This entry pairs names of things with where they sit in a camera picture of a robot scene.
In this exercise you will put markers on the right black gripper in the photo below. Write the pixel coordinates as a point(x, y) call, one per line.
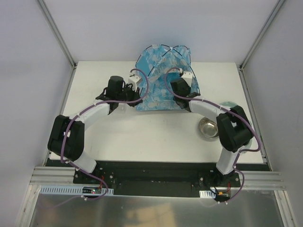
point(179, 86)

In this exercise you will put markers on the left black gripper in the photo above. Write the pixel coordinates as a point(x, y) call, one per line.
point(132, 93)

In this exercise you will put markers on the blue snowman tent mat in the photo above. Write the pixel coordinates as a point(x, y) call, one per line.
point(158, 97)

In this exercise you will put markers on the blue snowman pet tent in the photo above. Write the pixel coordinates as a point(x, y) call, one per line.
point(155, 61)

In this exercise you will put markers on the thin black tent pole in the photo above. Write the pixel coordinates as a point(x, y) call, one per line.
point(157, 59)

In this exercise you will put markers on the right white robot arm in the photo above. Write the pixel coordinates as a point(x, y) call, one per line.
point(225, 164)

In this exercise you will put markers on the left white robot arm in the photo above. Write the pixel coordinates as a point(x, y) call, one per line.
point(67, 137)

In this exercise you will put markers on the green double pet bowl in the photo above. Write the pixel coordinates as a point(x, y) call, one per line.
point(234, 127)

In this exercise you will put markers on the stainless steel bowl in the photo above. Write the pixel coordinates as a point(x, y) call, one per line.
point(208, 128)

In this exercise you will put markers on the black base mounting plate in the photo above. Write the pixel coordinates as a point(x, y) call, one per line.
point(157, 178)

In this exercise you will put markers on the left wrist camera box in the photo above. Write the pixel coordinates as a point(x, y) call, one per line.
point(134, 80)

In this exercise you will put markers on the left aluminium frame post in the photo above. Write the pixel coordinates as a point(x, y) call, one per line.
point(55, 30)

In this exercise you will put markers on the aluminium frame post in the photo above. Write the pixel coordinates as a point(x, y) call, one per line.
point(269, 21)
point(55, 30)

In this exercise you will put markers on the aluminium front rail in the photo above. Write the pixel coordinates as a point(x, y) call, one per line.
point(254, 180)

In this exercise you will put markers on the right aluminium frame post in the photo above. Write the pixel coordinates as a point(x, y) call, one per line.
point(269, 21)

